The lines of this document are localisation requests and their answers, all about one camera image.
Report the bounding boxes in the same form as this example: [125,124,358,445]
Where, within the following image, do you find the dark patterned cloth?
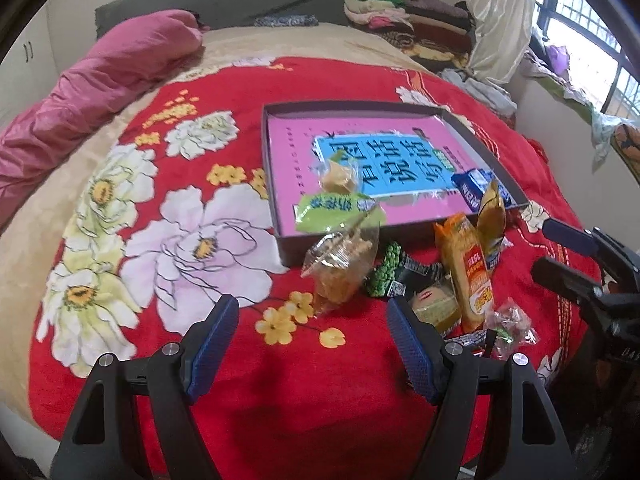
[255,15,318,29]

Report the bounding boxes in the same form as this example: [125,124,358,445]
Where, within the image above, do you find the green pea packet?
[366,241,408,297]

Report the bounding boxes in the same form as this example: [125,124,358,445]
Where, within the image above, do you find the stack of folded blankets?
[342,0,478,68]

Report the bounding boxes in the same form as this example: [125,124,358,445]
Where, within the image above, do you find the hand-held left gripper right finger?
[387,296,578,480]

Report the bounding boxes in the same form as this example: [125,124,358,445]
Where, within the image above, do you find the cream satin curtain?
[467,0,538,86]

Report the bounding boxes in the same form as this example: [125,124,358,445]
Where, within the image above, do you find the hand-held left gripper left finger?
[50,294,241,480]

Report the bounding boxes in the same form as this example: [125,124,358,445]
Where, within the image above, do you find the pale crumpled clothes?
[440,67,518,118]

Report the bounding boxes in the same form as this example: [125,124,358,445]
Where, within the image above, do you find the black snack packet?
[397,255,448,296]

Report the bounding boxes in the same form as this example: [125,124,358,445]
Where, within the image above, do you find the round cake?
[410,280,463,336]

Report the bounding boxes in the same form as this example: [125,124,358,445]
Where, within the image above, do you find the blue snack packet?
[451,167,496,213]

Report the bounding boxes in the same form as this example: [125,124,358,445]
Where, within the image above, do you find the orange patterned cloth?
[611,122,640,183]

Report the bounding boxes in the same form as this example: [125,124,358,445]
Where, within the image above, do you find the clear cracker packet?
[301,220,380,316]

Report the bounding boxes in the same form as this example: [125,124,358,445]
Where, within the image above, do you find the grey shallow box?
[261,101,531,267]

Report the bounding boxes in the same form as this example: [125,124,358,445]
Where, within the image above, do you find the barred window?
[532,0,640,121]

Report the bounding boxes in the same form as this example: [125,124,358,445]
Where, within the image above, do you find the green snack packet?
[295,192,388,233]

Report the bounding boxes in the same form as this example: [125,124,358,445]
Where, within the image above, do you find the pink book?
[267,115,516,233]

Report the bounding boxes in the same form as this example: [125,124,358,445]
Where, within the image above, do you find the red floral blanket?
[30,55,606,476]

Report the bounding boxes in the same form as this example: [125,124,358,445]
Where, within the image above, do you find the yellow snack packet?
[475,180,513,261]

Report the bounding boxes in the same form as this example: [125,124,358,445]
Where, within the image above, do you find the pink quilt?
[0,9,205,226]

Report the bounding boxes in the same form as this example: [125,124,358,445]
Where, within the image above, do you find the white wardrobe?
[0,0,62,111]

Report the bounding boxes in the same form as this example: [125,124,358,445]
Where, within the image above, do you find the small clear candy packet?
[485,299,541,358]

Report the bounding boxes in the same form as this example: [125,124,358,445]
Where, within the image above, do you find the long orange snack packet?
[434,213,495,333]

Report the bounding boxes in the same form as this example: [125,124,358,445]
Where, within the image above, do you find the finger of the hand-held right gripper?
[531,257,606,306]
[542,217,601,258]

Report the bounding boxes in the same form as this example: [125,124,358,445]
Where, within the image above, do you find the purple cloth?
[549,44,572,77]

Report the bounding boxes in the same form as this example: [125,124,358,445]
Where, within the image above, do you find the small yellow candy packet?
[318,157,362,193]

